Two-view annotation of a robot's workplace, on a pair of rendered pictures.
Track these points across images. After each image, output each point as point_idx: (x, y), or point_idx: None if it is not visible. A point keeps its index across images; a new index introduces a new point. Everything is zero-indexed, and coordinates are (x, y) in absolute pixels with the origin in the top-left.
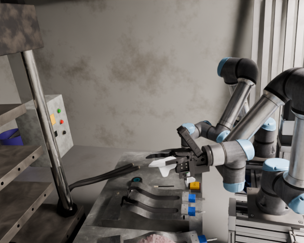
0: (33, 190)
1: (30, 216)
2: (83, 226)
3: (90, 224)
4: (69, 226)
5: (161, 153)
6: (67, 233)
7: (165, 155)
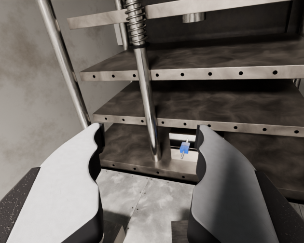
0: (296, 117)
1: (256, 133)
2: (295, 205)
3: (303, 215)
4: (291, 188)
5: (206, 168)
6: (280, 190)
7: (190, 209)
